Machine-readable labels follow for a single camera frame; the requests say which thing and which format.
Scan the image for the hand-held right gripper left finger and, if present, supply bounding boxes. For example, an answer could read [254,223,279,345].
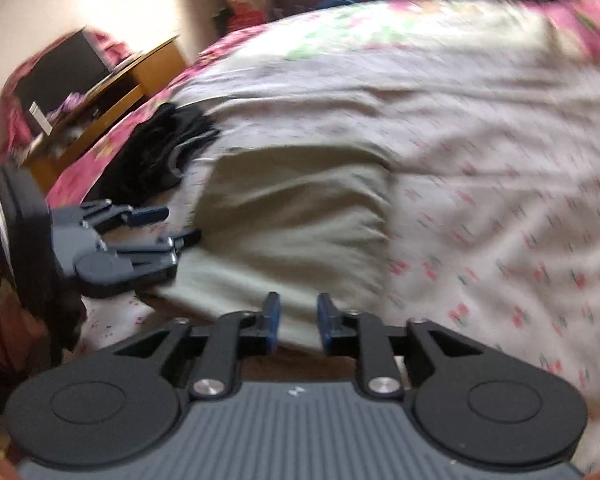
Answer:
[115,291,283,401]

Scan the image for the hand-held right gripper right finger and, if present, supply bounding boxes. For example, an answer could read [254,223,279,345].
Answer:
[316,292,481,401]

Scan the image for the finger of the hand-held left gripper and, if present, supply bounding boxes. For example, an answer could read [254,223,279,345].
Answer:
[104,229,202,282]
[80,199,170,234]

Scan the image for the green pants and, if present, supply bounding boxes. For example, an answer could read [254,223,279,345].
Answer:
[135,145,396,351]

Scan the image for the black folded clothing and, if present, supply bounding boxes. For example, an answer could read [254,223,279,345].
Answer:
[87,102,221,206]

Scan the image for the small white box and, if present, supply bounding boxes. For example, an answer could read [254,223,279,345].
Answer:
[29,102,53,136]

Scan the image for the pink cloth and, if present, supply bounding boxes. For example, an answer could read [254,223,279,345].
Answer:
[0,27,131,171]

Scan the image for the wooden desk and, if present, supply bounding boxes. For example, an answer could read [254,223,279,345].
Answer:
[22,35,188,193]

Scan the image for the black monitor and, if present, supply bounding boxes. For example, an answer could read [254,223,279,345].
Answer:
[15,30,113,121]

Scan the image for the cherry print bed sheet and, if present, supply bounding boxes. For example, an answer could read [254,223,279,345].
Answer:
[75,50,600,471]

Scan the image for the red bag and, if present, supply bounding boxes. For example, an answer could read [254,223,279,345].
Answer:
[227,0,271,28]

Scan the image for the pink floral bed sheet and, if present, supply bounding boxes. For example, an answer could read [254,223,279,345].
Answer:
[45,0,600,211]

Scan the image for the pink floral quilt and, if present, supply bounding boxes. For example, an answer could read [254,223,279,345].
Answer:
[530,0,600,66]

